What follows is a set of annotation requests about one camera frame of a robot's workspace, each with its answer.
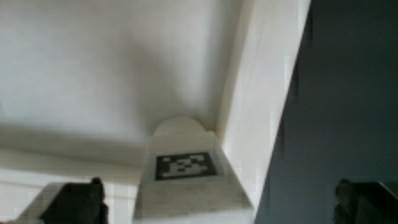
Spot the white table leg with tag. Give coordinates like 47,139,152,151
131,117,253,224

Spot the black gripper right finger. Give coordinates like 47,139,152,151
333,179,398,224

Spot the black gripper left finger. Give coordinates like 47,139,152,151
8,177,108,224

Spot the white square tabletop part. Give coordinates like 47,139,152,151
0,0,310,224

